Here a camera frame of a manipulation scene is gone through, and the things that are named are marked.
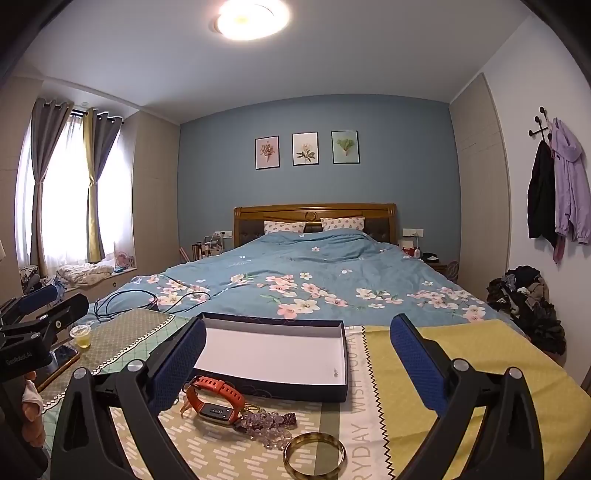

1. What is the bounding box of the orange smart watch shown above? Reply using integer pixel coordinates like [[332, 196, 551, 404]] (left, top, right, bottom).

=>
[[180, 376, 245, 425]]

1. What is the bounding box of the clear crystal bead bracelet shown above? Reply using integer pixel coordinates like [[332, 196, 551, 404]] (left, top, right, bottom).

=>
[[232, 410, 299, 452]]

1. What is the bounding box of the tortoiseshell bangle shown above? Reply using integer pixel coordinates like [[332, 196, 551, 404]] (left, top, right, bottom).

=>
[[283, 432, 348, 479]]

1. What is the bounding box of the left hand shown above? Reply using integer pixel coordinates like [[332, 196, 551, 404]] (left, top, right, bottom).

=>
[[22, 372, 45, 448]]

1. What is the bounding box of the small plastic cup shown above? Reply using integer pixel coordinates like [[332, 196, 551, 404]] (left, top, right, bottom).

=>
[[69, 324, 91, 349]]

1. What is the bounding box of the crumpled blanket on sill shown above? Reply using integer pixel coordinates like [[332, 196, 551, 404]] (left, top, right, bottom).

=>
[[56, 263, 114, 288]]

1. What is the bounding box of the smartphone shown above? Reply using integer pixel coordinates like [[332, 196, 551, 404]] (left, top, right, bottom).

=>
[[34, 344, 80, 392]]

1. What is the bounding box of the pile of dark clothes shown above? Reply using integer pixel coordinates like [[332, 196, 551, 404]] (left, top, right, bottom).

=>
[[486, 265, 567, 357]]

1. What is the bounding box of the right grey yellow curtain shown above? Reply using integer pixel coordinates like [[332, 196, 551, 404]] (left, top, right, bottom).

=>
[[82, 108, 123, 263]]

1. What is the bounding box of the grey yellow curtain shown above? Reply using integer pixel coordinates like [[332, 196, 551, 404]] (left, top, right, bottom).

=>
[[82, 108, 123, 263], [29, 97, 75, 278]]

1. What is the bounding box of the left grey yellow curtain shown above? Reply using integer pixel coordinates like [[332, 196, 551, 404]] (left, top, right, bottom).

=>
[[29, 97, 75, 278]]

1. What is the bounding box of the left patterned pillow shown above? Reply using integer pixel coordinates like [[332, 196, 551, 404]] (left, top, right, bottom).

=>
[[263, 220, 307, 235]]

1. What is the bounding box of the patterned pillow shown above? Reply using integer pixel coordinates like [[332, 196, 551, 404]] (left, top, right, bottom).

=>
[[321, 217, 365, 231], [263, 220, 307, 235]]

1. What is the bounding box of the shallow navy box lid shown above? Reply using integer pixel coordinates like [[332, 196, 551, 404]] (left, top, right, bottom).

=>
[[193, 312, 349, 403]]

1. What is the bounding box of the blue floral duvet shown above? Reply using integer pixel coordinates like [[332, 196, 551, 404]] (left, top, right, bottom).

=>
[[82, 229, 511, 327]]

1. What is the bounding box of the pink flower picture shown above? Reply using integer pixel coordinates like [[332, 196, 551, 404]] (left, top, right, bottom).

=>
[[254, 136, 280, 170]]

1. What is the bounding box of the lilac hanging jacket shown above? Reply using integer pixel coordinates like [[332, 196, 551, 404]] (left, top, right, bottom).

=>
[[551, 117, 590, 264]]

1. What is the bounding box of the black hanging jacket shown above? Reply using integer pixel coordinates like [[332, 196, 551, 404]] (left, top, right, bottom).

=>
[[527, 140, 558, 248]]

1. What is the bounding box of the wooden headboard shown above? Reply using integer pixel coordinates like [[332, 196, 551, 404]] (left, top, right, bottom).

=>
[[232, 203, 398, 248]]

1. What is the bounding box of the right patterned pillow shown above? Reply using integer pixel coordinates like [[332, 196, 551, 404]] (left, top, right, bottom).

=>
[[321, 217, 365, 231]]

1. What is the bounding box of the white flower picture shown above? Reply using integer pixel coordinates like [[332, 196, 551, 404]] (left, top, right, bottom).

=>
[[291, 132, 320, 166]]

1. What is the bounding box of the green leaf picture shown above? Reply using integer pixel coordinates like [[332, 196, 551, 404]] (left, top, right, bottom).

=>
[[332, 130, 361, 164]]

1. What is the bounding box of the round ceiling lamp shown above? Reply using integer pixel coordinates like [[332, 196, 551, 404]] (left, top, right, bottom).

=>
[[214, 0, 291, 41]]

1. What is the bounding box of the black charger cable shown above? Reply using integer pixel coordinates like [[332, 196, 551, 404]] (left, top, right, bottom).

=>
[[93, 288, 212, 322]]

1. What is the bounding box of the white wall socket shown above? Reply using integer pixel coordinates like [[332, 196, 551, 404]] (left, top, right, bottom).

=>
[[402, 228, 424, 238]]

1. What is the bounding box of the black wall coat hook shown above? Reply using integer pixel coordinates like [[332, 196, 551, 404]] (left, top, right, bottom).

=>
[[528, 106, 552, 145]]

